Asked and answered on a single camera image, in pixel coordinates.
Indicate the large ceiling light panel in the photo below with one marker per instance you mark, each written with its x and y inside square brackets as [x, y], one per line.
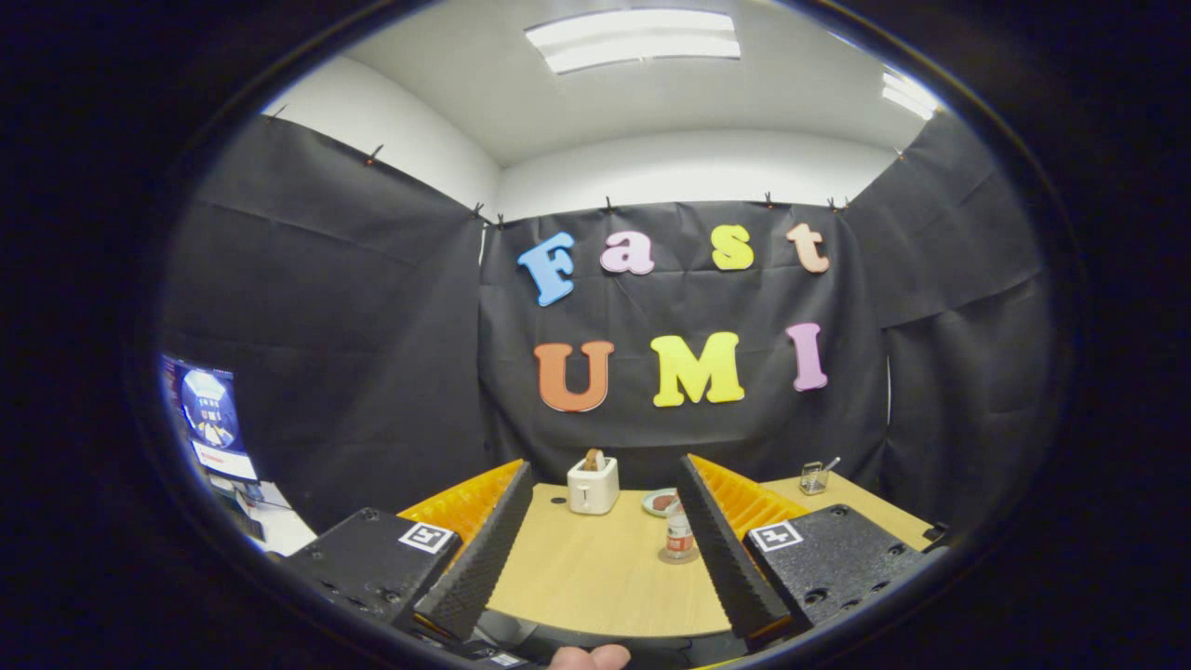
[633, 39]

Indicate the small glass jar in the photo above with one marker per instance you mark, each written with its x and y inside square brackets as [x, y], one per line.
[813, 479]

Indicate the black backdrop cloth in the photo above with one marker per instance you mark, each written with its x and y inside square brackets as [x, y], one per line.
[372, 372]

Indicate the pale green plate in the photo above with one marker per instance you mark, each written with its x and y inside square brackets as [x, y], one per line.
[649, 507]

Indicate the computer monitor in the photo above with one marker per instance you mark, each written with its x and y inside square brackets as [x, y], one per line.
[212, 419]

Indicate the white toaster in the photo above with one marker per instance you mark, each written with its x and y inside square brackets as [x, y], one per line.
[593, 489]

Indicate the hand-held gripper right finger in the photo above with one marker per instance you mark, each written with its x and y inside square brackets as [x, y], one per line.
[730, 558]

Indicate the wooden table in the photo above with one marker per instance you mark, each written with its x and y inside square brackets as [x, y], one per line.
[595, 577]

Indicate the black table clamp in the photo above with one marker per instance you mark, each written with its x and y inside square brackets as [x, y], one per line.
[934, 532]

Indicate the white desk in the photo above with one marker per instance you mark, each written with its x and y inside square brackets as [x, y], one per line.
[279, 526]

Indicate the bread slice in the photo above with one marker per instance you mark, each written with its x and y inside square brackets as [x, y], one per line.
[594, 460]

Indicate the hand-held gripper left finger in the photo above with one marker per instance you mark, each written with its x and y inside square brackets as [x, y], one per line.
[484, 558]

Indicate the brown meat slice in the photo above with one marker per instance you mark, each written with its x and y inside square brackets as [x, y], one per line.
[663, 502]

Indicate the round brown coaster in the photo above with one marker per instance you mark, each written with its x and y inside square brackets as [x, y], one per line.
[664, 558]

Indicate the small ceiling light panel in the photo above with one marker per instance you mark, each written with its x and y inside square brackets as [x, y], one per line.
[910, 95]

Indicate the clear plastic bottle red label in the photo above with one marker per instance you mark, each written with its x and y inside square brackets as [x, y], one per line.
[679, 538]

